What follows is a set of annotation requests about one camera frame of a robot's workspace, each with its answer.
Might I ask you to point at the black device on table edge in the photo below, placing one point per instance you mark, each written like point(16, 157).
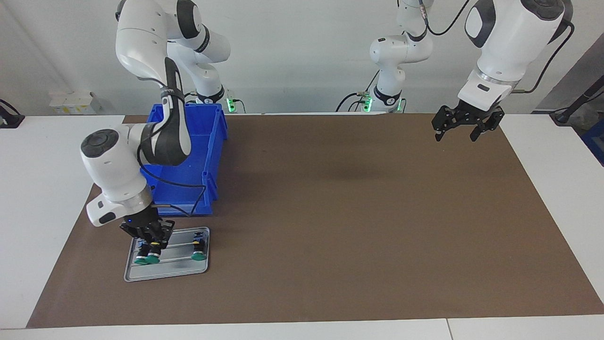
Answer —
point(9, 120)

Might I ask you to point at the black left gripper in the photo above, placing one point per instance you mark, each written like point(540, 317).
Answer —
point(472, 113)

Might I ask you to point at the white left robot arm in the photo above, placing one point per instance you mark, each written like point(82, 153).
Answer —
point(509, 38)

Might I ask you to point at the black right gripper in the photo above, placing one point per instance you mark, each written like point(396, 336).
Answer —
point(141, 222)

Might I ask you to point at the green push button switch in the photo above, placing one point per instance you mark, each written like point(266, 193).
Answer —
point(199, 245)
point(153, 258)
point(140, 259)

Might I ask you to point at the green-lit base connector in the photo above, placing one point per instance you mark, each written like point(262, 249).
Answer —
point(401, 106)
point(368, 103)
point(231, 103)

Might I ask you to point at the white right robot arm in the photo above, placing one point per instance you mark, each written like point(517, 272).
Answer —
point(113, 165)

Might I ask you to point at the white cardboard box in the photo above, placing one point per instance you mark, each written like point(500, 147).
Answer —
point(71, 104)

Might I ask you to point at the grey metal tray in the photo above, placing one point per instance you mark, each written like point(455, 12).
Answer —
point(179, 271)

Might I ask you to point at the blue plastic storage bin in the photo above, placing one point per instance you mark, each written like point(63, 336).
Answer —
point(203, 141)

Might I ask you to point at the blue crate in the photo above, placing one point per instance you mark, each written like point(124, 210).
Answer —
point(597, 141)

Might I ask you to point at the brown table mat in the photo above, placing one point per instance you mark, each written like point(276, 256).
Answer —
point(330, 236)

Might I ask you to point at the black stand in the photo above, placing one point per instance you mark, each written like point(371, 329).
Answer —
point(578, 101)

